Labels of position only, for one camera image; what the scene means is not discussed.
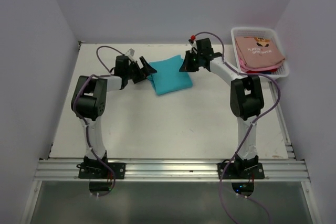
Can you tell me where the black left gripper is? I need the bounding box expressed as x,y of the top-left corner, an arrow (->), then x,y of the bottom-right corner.
125,57 -> 156,84

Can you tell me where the turquoise t shirt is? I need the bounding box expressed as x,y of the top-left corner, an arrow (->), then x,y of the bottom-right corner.
148,55 -> 193,95

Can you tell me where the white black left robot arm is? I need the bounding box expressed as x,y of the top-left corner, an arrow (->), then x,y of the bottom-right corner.
71,55 -> 157,178

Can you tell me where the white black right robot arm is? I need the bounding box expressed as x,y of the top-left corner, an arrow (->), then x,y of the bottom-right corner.
179,36 -> 264,179

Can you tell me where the light pink folded t shirt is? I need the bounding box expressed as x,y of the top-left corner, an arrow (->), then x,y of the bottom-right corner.
238,58 -> 283,72

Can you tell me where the white plastic basket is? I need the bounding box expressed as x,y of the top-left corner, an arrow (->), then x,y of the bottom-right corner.
231,27 -> 289,80

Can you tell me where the red folded t shirt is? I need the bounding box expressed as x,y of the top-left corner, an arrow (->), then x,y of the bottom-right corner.
246,68 -> 278,74

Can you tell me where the pink printed folded t shirt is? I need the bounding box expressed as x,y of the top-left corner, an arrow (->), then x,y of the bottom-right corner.
235,37 -> 285,68

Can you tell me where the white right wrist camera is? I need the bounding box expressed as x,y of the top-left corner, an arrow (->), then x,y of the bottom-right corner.
188,35 -> 197,48

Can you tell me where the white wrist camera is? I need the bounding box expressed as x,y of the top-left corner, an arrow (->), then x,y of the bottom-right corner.
188,35 -> 197,48
125,48 -> 135,57

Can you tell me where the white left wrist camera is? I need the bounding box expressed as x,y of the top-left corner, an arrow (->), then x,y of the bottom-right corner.
125,48 -> 135,57

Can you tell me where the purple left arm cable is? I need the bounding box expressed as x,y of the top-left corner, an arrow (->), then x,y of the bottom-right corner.
71,46 -> 129,196

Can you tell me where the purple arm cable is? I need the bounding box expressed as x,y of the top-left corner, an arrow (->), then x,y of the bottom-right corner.
71,46 -> 129,196
189,31 -> 281,224

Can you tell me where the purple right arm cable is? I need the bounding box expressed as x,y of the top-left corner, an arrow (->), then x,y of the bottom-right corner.
189,31 -> 281,224

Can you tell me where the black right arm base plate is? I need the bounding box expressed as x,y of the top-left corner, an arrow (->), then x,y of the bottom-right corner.
216,160 -> 265,180

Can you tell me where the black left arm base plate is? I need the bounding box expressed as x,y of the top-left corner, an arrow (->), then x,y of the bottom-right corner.
76,162 -> 126,179

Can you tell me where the aluminium mounting rail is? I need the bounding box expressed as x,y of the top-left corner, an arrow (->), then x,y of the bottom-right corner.
33,158 -> 310,182

